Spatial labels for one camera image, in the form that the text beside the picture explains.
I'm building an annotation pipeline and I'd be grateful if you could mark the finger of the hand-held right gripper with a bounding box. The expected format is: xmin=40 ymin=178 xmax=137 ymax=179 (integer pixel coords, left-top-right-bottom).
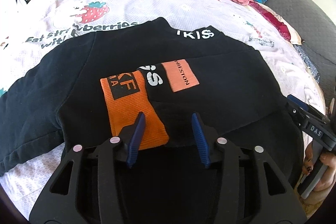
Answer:
xmin=286 ymin=94 xmax=328 ymax=125

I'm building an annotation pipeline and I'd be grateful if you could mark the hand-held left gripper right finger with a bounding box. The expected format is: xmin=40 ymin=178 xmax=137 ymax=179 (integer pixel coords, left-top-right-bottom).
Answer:
xmin=191 ymin=112 xmax=307 ymax=224

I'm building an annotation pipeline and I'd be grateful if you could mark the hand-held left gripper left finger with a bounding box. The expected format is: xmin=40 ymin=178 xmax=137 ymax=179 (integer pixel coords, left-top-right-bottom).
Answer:
xmin=29 ymin=112 xmax=146 ymax=224

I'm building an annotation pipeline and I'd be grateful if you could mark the black sweatshirt with orange cuffs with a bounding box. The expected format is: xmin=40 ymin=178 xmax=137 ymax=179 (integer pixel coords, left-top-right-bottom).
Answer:
xmin=0 ymin=17 xmax=306 ymax=224

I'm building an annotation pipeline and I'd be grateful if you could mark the person's right hand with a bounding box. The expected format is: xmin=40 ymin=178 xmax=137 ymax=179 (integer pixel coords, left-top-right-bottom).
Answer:
xmin=302 ymin=141 xmax=336 ymax=206

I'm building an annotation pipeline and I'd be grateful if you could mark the red patterned pillow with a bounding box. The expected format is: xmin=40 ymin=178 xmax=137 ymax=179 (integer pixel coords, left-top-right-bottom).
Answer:
xmin=249 ymin=1 xmax=302 ymax=43

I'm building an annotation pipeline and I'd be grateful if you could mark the grey quilted headboard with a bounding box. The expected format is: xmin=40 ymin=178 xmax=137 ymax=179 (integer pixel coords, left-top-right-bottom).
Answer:
xmin=234 ymin=0 xmax=336 ymax=109

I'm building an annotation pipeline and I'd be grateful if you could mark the strawberry print bedsheet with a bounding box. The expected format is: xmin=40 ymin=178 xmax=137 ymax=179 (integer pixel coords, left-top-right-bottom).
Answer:
xmin=0 ymin=0 xmax=326 ymax=214

